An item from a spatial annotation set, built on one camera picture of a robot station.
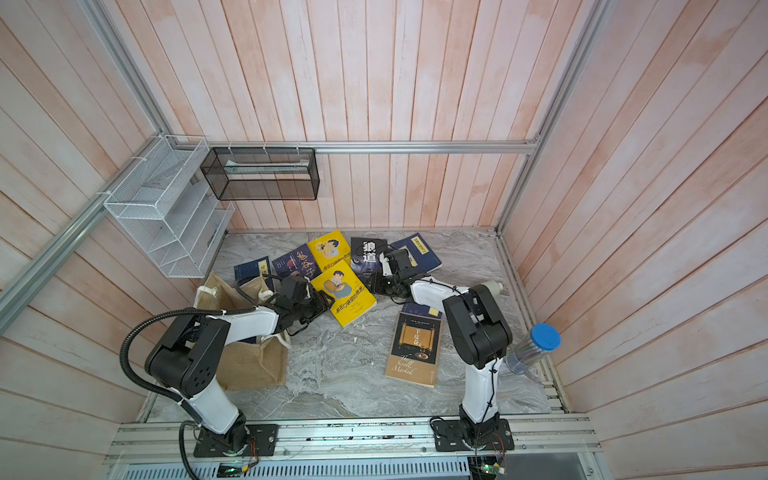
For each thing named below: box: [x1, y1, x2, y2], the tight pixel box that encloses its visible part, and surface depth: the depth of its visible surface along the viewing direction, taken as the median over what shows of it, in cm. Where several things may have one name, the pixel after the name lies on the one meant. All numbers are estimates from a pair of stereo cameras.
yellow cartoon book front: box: [311, 259, 377, 328], surface depth 100 cm
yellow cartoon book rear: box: [307, 230, 351, 272], surface depth 114 cm
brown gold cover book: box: [385, 311, 443, 387], surface depth 89 cm
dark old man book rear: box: [272, 243, 322, 281], surface depth 109 cm
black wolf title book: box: [351, 237, 388, 293], surface depth 110 cm
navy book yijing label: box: [401, 302, 443, 319], surface depth 97 cm
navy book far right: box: [390, 232, 443, 274], surface depth 113 cm
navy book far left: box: [234, 256, 270, 282], surface depth 109 cm
